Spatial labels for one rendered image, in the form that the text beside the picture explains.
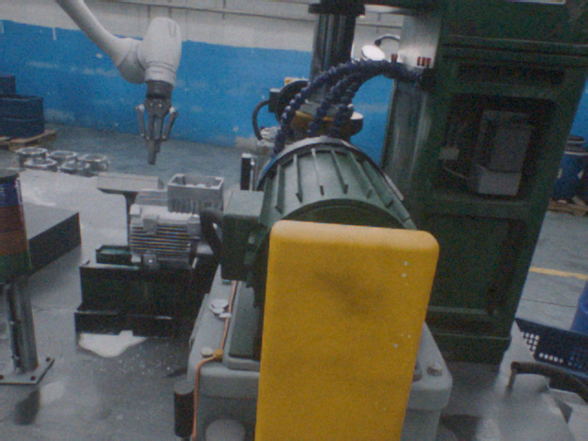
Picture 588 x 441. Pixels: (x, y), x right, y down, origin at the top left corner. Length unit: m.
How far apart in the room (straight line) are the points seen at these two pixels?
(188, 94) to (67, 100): 1.86
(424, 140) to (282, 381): 0.69
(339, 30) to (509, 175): 0.47
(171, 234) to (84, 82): 6.73
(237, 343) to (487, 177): 0.71
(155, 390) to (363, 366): 0.70
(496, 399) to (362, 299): 0.83
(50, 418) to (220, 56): 6.19
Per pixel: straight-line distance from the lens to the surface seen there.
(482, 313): 1.20
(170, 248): 1.17
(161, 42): 1.57
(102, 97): 7.70
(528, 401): 1.21
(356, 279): 0.37
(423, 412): 0.57
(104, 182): 1.48
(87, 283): 1.29
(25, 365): 1.15
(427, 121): 1.00
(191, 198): 1.15
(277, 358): 0.40
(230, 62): 6.88
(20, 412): 1.08
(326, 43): 1.09
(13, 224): 0.99
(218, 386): 0.53
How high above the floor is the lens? 1.48
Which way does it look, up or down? 21 degrees down
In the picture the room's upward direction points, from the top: 5 degrees clockwise
